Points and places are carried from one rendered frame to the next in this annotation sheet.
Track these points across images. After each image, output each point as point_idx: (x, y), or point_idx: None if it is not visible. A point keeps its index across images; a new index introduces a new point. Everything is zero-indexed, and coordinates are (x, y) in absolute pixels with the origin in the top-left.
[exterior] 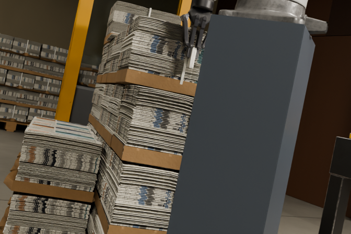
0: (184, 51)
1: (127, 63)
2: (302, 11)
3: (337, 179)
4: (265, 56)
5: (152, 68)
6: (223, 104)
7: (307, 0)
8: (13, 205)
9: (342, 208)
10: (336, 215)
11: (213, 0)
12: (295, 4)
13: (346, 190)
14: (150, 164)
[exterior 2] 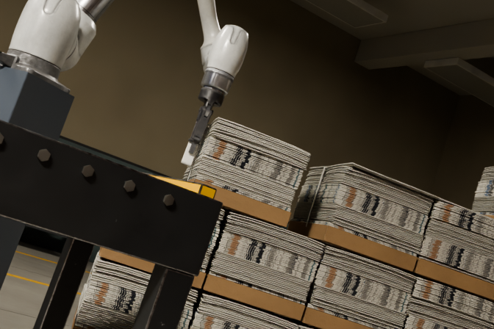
0: (200, 151)
1: (183, 178)
2: (10, 53)
3: None
4: None
5: (186, 175)
6: None
7: (19, 43)
8: None
9: (59, 266)
10: (53, 275)
11: (215, 87)
12: (7, 51)
13: (69, 240)
14: (100, 247)
